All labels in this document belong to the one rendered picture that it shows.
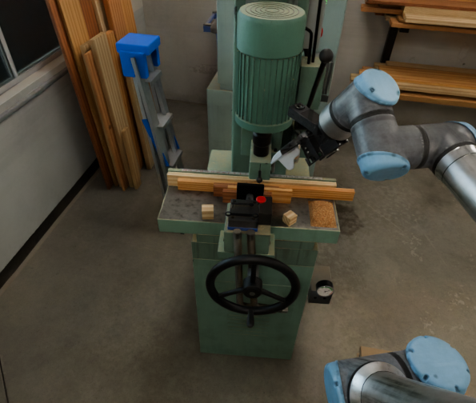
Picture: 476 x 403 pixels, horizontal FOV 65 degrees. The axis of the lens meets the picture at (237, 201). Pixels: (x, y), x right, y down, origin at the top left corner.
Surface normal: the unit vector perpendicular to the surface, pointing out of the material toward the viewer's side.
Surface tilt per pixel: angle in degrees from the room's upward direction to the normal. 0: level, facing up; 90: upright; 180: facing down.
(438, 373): 6
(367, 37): 90
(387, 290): 0
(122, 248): 0
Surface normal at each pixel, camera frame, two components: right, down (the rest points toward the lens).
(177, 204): 0.03, -0.75
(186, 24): -0.20, 0.65
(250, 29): -0.61, 0.51
